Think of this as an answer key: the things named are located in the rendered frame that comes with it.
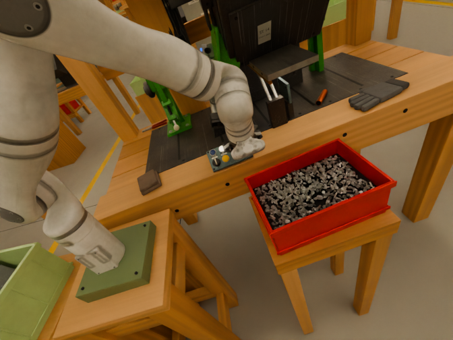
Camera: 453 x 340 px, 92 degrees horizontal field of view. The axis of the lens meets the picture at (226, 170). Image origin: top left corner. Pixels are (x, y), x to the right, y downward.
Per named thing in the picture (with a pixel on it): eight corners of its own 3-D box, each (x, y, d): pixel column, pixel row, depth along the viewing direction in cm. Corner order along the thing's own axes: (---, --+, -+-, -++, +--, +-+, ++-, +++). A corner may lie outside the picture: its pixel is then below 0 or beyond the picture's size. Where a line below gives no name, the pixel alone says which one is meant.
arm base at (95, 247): (123, 264, 61) (81, 231, 51) (92, 276, 61) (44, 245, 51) (127, 237, 69) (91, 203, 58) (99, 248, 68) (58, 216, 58)
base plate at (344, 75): (407, 77, 84) (408, 72, 82) (146, 182, 90) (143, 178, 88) (341, 55, 116) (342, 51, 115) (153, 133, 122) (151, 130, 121)
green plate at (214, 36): (241, 90, 84) (239, 24, 70) (220, 93, 83) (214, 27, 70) (234, 81, 93) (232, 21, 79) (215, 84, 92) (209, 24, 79)
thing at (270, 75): (319, 65, 65) (319, 54, 64) (268, 86, 66) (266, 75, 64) (272, 44, 96) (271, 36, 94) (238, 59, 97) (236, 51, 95)
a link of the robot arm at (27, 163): (-53, 121, 27) (11, 90, 34) (-17, 216, 44) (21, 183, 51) (27, 157, 30) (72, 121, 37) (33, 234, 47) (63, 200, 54)
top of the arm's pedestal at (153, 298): (170, 309, 57) (162, 305, 54) (63, 343, 60) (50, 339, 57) (174, 214, 81) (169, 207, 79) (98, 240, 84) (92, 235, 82)
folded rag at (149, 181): (140, 181, 88) (135, 177, 86) (158, 172, 89) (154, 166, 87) (143, 196, 80) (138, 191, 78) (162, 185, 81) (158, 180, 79)
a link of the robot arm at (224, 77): (251, 71, 45) (201, 32, 34) (260, 108, 42) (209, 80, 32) (226, 88, 49) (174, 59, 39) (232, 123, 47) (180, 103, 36)
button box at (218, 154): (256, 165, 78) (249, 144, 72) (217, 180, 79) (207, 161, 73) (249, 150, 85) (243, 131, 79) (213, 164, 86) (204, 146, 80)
